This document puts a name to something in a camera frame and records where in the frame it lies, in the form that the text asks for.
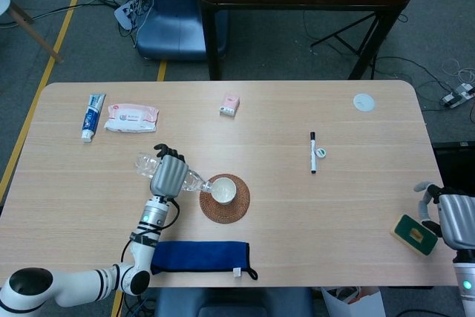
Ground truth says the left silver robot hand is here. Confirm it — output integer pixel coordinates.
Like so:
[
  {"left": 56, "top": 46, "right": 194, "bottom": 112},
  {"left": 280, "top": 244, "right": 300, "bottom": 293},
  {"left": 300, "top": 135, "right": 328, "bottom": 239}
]
[{"left": 149, "top": 143, "right": 189, "bottom": 199}]

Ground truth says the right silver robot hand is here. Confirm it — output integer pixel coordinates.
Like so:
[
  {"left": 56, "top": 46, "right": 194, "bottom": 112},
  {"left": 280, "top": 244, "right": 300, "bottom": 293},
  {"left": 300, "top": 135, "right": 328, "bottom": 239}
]
[{"left": 414, "top": 181, "right": 475, "bottom": 249}]

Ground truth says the clear plastic bottle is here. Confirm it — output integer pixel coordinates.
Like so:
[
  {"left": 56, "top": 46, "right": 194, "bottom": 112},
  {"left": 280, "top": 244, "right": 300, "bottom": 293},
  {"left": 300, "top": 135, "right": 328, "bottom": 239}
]
[{"left": 134, "top": 152, "right": 216, "bottom": 195}]

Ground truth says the white paper cup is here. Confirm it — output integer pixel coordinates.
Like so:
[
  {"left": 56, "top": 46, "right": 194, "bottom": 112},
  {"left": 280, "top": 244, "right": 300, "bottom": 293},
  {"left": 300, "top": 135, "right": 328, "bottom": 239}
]
[{"left": 207, "top": 177, "right": 237, "bottom": 206}]

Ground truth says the green yellow sponge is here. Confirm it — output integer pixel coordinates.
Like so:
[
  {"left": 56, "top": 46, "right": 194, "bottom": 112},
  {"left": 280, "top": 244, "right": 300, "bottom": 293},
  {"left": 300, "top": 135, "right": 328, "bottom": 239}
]
[{"left": 390, "top": 214, "right": 439, "bottom": 257}]

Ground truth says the black box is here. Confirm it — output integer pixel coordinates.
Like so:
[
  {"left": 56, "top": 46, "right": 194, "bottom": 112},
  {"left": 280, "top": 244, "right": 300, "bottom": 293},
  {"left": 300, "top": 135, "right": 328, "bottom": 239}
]
[{"left": 432, "top": 141, "right": 475, "bottom": 194}]

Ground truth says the round woven brown coaster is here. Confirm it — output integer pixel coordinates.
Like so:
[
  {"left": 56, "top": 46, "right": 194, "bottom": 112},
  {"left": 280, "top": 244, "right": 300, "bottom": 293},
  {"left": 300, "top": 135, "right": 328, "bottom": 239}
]
[{"left": 199, "top": 173, "right": 251, "bottom": 224}]

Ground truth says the pink wet wipes pack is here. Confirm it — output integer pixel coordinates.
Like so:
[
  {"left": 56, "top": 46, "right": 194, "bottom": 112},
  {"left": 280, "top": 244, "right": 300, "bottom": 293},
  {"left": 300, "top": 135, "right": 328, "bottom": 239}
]
[{"left": 103, "top": 102, "right": 160, "bottom": 134}]

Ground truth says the blue cloth with black trim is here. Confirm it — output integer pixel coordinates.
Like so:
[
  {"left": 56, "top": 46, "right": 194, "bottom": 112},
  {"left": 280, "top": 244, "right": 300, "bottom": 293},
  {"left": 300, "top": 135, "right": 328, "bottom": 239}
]
[{"left": 150, "top": 241, "right": 258, "bottom": 281}]

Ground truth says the small pink tissue pack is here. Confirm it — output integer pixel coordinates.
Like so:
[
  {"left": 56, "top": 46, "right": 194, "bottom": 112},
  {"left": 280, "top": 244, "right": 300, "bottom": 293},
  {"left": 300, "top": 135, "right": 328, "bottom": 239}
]
[{"left": 218, "top": 94, "right": 240, "bottom": 117}]

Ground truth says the blue white toothpaste tube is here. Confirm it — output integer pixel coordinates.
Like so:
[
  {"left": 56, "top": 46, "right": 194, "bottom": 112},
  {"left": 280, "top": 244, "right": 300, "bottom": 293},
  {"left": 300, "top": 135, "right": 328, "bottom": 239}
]
[{"left": 80, "top": 93, "right": 107, "bottom": 143}]

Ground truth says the grey power strip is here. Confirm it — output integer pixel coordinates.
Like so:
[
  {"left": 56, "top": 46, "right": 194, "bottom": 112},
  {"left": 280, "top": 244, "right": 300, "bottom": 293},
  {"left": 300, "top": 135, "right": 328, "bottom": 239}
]
[{"left": 440, "top": 85, "right": 475, "bottom": 109}]

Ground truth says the white paper bag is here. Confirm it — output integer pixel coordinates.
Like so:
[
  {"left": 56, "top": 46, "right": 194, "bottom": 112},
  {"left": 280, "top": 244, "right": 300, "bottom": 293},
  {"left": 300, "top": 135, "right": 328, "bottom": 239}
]
[{"left": 321, "top": 286, "right": 386, "bottom": 317}]

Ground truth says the white marker with black cap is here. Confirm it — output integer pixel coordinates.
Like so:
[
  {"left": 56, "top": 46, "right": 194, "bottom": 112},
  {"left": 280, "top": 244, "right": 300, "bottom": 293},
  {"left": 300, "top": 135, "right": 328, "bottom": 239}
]
[{"left": 309, "top": 131, "right": 318, "bottom": 175}]

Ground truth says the blue machine base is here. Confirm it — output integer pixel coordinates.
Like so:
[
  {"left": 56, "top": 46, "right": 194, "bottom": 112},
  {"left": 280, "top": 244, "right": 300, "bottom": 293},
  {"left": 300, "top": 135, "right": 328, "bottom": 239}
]
[{"left": 135, "top": 0, "right": 228, "bottom": 62}]

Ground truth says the white power strip with plugs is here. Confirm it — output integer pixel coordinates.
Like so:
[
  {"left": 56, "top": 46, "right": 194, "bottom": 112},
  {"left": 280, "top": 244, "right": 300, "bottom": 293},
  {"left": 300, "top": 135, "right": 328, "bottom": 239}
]
[{"left": 114, "top": 0, "right": 157, "bottom": 30}]

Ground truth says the white chair with wooden legs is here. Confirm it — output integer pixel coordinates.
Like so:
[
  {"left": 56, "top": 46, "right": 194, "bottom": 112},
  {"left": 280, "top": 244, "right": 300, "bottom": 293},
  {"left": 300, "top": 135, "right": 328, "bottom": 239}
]
[{"left": 0, "top": 0, "right": 64, "bottom": 65}]

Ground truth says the black tripod stand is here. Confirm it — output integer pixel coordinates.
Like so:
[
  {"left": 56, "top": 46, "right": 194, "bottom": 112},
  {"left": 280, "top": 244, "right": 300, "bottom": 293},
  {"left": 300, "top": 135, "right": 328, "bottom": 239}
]
[{"left": 309, "top": 12, "right": 380, "bottom": 70}]

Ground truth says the white coiled cable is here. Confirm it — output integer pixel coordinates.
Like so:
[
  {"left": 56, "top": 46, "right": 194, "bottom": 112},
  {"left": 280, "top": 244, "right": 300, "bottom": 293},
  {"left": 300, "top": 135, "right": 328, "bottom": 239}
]
[{"left": 441, "top": 57, "right": 475, "bottom": 85}]

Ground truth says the grey round cable grommet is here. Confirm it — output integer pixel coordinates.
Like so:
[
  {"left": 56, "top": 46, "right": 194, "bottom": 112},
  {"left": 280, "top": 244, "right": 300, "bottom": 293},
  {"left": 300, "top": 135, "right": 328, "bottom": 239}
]
[{"left": 353, "top": 94, "right": 376, "bottom": 112}]

